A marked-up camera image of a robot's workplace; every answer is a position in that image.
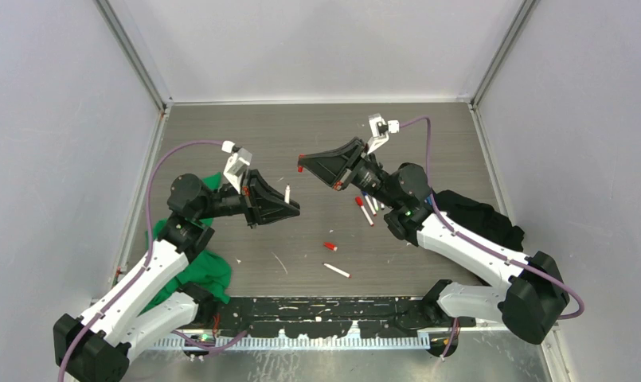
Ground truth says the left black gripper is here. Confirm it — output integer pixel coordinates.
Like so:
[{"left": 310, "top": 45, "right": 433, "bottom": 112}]
[{"left": 196, "top": 169, "right": 299, "bottom": 228}]

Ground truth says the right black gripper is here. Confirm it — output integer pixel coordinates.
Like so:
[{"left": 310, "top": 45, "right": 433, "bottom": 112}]
[{"left": 299, "top": 136, "right": 401, "bottom": 209}]

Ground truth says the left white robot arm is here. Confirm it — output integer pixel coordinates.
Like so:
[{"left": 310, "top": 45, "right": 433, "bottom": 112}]
[{"left": 53, "top": 170, "right": 300, "bottom": 381}]

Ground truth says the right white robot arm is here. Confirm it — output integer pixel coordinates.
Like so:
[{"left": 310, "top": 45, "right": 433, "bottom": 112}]
[{"left": 298, "top": 138, "right": 573, "bottom": 345}]

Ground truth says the green cloth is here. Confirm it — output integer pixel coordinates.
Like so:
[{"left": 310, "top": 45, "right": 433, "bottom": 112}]
[{"left": 139, "top": 173, "right": 233, "bottom": 314}]

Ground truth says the black daisy cloth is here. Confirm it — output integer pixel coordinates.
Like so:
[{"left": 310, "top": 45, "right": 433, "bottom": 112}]
[{"left": 433, "top": 189, "right": 525, "bottom": 252}]

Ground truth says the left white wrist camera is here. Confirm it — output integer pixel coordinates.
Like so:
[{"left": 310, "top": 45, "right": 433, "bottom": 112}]
[{"left": 221, "top": 140, "right": 252, "bottom": 194}]

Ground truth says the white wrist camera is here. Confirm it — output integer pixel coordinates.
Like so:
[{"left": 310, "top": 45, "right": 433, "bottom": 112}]
[
  {"left": 367, "top": 114, "right": 400, "bottom": 154},
  {"left": 221, "top": 140, "right": 252, "bottom": 194}
]

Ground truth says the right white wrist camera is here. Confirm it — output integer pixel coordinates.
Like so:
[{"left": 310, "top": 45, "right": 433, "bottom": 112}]
[{"left": 367, "top": 114, "right": 400, "bottom": 154}]

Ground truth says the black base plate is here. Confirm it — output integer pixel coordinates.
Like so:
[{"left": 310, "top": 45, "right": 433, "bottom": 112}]
[{"left": 182, "top": 296, "right": 452, "bottom": 339}]

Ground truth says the slotted cable duct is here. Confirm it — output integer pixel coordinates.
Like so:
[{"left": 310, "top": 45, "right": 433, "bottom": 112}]
[{"left": 150, "top": 333, "right": 432, "bottom": 351}]

